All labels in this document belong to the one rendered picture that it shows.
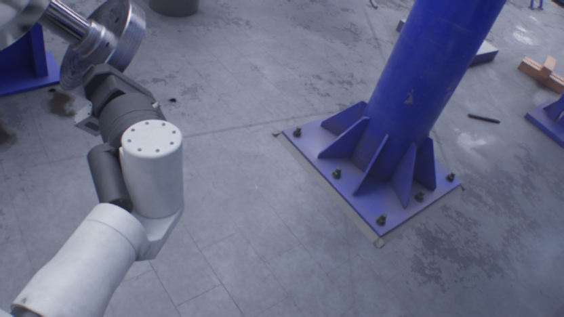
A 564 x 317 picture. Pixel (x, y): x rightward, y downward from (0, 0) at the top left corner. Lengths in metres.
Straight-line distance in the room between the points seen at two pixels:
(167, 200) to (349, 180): 1.50
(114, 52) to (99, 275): 0.40
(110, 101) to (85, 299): 0.29
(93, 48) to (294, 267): 1.11
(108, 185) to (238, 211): 1.23
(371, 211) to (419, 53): 0.71
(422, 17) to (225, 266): 1.19
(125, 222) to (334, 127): 1.78
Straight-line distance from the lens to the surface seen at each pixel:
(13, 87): 2.25
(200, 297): 1.43
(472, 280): 1.94
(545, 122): 3.63
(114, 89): 0.56
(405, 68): 1.70
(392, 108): 1.77
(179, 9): 2.95
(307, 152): 1.95
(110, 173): 0.47
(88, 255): 0.38
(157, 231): 0.47
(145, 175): 0.43
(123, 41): 0.68
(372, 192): 1.91
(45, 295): 0.37
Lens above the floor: 1.28
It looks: 42 degrees down
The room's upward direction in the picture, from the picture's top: 19 degrees clockwise
